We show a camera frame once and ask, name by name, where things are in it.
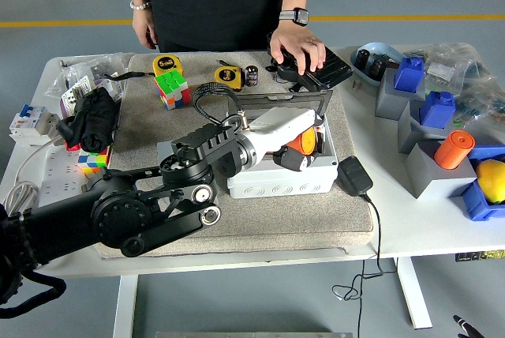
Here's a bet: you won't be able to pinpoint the orange cylinder battery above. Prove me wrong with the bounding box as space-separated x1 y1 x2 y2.
433 130 476 171
286 126 320 156

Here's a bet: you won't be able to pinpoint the black table control panel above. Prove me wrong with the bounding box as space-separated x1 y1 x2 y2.
454 250 505 263

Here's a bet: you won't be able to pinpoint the black power cord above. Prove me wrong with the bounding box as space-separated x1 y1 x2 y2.
331 191 398 338

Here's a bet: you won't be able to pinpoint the yellow tape measure black label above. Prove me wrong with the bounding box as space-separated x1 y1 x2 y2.
103 54 185 81

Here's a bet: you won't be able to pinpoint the white purple labelled packet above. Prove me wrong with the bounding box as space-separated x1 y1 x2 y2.
58 75 95 118

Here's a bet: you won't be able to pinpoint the white power strip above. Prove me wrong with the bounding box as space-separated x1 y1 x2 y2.
33 144 107 208

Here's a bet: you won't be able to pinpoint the blue plastic block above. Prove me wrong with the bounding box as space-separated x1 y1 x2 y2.
419 91 457 128
394 56 426 92

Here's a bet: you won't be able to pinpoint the clear plastic bag of parts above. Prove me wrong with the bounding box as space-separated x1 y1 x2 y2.
43 52 135 106

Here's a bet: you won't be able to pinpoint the wristwatch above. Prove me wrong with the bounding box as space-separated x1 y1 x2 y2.
279 6 311 27

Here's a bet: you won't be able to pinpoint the white circuit breaker blue lever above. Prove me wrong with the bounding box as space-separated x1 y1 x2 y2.
8 103 60 145

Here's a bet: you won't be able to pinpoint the black cylindrical capacitor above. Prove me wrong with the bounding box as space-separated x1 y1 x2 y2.
245 64 260 88

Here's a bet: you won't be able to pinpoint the yellow lemon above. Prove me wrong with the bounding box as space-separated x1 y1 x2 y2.
475 159 505 203

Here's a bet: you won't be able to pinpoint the clear bags of components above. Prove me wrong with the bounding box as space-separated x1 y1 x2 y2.
402 41 505 126

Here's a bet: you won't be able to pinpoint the glossy black case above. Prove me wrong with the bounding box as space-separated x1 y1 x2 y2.
266 43 354 93

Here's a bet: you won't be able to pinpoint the blue plastic bin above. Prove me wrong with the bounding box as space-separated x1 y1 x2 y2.
459 145 505 223

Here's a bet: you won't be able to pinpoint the grey block with round hole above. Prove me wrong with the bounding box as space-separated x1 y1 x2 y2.
156 139 186 169

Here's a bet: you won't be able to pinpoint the black power adapter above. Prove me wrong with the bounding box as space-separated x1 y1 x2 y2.
338 155 374 197

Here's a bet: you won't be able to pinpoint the grey-brown mat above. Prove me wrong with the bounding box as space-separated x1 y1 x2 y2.
92 50 375 259

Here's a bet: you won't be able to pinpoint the light blue bowl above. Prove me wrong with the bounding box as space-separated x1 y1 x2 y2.
350 41 407 88

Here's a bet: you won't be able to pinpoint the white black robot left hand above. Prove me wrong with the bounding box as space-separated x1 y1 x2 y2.
247 107 327 174

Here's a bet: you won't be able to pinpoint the white table leg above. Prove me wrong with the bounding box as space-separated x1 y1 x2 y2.
394 257 433 330
113 274 138 338

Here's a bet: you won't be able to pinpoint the person's left hand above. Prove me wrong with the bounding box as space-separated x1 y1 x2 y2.
269 21 327 76

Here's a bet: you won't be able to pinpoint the white junction box with lid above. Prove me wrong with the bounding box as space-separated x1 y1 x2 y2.
224 88 339 200

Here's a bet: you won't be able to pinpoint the person's right hand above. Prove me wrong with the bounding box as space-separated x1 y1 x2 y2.
131 8 159 51

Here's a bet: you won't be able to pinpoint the white cable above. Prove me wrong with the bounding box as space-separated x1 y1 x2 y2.
2 134 66 215

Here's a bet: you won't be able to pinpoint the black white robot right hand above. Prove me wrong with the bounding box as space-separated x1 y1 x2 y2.
451 314 488 338

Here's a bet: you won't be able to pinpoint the grey block holder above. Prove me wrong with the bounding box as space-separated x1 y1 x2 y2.
374 67 427 121
397 99 447 154
404 140 478 200

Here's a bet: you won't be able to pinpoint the black cloth bundle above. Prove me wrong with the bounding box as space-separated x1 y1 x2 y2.
56 87 122 153

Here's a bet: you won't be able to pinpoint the colourful puzzle cube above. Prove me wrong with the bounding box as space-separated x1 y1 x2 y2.
77 144 111 175
153 69 193 111

